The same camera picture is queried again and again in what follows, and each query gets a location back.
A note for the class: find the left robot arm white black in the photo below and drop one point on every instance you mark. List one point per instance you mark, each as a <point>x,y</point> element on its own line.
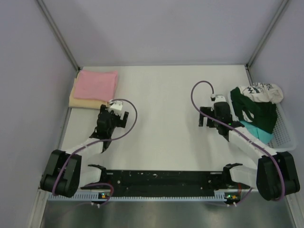
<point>67,171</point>

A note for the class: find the folded beige t shirt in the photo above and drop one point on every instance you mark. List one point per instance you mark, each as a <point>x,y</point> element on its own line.
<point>84,103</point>

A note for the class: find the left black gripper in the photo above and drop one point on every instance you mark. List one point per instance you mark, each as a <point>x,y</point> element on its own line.
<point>120,122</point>

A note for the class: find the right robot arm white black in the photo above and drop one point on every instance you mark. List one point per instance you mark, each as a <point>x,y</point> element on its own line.
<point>274,174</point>

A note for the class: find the left aluminium frame post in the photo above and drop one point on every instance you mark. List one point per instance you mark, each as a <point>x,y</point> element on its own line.
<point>58,35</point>

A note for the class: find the white and green t shirt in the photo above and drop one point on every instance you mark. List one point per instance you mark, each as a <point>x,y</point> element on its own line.
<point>256,104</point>

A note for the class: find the teal t shirt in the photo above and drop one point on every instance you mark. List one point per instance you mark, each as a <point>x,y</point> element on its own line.
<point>263,136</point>

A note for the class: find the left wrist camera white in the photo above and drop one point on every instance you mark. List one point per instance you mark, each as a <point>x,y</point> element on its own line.
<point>116,105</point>

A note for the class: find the right aluminium frame post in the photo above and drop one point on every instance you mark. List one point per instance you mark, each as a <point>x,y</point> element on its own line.
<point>269,29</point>

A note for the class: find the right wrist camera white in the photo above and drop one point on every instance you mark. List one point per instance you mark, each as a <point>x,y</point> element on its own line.
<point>217,98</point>

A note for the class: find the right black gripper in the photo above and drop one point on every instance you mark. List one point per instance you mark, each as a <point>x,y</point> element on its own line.
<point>205,109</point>

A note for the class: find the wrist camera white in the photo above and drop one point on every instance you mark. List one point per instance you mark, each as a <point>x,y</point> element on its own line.
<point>217,98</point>
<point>116,105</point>

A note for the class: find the white plastic basket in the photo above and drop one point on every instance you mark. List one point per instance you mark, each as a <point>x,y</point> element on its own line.
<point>282,140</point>

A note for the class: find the aluminium frame post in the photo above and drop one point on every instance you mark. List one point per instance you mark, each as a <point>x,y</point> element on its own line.
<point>58,35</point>
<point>269,29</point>

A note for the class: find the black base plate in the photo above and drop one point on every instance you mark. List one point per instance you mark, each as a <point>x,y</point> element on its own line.
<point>137,183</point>

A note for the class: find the folded pink t shirt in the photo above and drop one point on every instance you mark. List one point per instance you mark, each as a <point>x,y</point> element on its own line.
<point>92,85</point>

